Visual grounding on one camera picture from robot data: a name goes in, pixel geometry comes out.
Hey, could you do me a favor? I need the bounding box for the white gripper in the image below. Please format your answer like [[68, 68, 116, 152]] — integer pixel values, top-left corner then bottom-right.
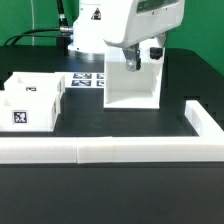
[[103, 0, 185, 72]]

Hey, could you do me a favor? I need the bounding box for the white drawer cabinet frame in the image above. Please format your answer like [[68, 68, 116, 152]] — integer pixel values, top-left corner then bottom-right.
[[104, 38, 165, 109]]

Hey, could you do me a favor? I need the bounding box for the white front drawer box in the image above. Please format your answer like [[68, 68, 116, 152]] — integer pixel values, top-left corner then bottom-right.
[[0, 91, 60, 132]]

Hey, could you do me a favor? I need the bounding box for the white drawer box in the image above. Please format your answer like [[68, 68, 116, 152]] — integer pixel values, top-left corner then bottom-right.
[[4, 72, 65, 96], [0, 91, 60, 132]]

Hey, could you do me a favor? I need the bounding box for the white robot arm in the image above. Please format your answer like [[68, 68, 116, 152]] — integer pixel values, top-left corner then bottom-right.
[[68, 0, 185, 72]]

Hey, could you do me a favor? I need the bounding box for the white rear drawer box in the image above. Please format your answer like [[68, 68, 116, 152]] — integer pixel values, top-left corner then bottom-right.
[[4, 72, 65, 96]]

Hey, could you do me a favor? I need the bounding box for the white fiducial marker sheet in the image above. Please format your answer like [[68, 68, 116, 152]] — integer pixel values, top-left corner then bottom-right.
[[57, 72, 104, 88]]

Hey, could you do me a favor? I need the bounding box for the white L-shaped fence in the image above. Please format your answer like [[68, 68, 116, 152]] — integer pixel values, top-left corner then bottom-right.
[[0, 100, 224, 164]]

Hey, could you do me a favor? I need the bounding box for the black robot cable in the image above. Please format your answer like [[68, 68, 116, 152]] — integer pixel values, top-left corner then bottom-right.
[[3, 0, 74, 47]]

